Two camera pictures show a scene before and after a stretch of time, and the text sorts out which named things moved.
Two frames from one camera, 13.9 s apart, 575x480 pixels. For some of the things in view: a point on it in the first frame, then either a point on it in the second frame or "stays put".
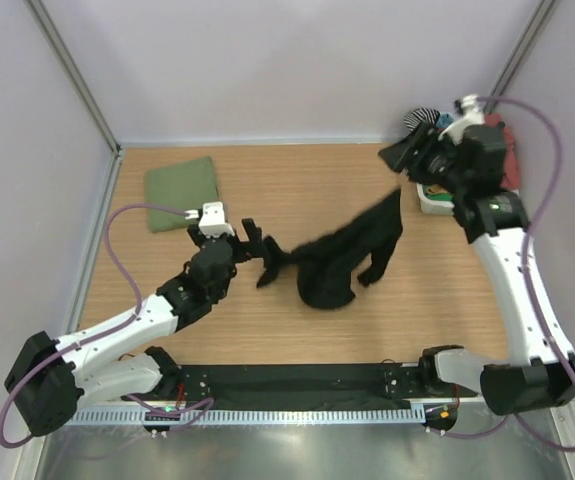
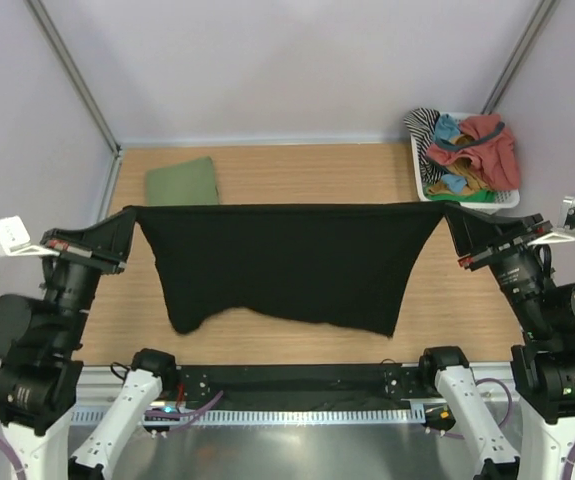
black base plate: x=364 y=381 stays put
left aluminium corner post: x=65 y=59 stays put
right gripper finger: x=404 y=153 -> x=472 y=229
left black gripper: x=254 y=235 -> x=106 y=243
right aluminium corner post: x=521 y=52 stays put
